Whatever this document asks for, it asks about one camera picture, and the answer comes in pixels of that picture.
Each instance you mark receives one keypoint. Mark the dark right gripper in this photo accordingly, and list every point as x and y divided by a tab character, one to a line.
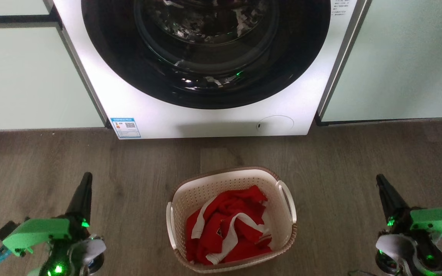
426	260

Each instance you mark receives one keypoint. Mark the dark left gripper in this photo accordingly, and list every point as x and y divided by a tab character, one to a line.
58	264

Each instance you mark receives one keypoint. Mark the cream perforated laundry basket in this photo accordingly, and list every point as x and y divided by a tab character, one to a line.
190	191

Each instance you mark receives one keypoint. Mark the clothes inside washer drum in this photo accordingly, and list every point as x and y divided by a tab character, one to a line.
205	23

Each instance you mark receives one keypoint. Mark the blue energy label sticker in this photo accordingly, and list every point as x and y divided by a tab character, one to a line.
126	127

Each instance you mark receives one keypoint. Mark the round filter cover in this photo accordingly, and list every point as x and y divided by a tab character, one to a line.
276	124

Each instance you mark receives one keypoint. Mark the white washing machine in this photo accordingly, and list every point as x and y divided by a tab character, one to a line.
313	88

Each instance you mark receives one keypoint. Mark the pale green cabinet panel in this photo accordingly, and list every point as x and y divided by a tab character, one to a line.
21	76
405	57

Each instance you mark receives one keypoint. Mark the red and white garment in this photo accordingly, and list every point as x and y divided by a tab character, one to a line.
228	226

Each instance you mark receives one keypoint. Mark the black round washer door opening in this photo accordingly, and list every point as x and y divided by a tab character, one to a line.
106	50

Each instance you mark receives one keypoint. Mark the small text sticker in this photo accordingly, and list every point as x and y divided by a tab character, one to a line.
339	7

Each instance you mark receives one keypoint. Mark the green right wrist camera mount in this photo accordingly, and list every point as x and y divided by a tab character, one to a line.
439	222

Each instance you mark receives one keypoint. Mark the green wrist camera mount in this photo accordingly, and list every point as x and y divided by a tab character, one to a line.
37	232
439	222

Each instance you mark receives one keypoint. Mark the green left wrist camera mount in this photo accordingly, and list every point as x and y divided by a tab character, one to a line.
37	232

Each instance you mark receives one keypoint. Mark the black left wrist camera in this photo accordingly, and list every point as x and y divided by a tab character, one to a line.
6	230

